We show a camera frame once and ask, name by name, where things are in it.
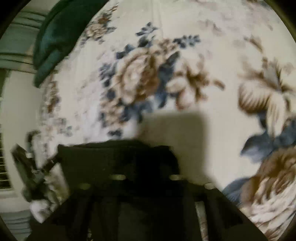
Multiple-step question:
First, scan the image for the black white-striped small garment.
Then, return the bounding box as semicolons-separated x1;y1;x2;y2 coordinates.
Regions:
56;140;180;240

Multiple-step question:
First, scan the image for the floral white bed cover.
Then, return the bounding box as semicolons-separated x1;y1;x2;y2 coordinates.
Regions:
34;1;295;240

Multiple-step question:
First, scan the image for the black object beside bed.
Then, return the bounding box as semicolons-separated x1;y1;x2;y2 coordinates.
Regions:
11;130;59;203

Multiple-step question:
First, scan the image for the dark green plush blanket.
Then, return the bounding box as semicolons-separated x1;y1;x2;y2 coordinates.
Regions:
33;0;107;88

